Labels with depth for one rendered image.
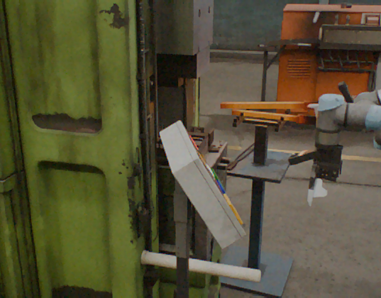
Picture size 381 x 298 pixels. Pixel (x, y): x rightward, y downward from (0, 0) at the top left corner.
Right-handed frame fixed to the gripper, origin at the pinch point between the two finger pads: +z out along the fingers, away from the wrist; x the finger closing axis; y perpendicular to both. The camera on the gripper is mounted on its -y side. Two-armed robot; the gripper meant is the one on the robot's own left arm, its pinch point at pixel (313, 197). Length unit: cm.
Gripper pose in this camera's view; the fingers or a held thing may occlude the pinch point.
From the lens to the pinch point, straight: 169.8
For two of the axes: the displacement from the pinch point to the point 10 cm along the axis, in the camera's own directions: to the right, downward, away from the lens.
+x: 4.7, -3.1, 8.2
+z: 0.0, 9.3, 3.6
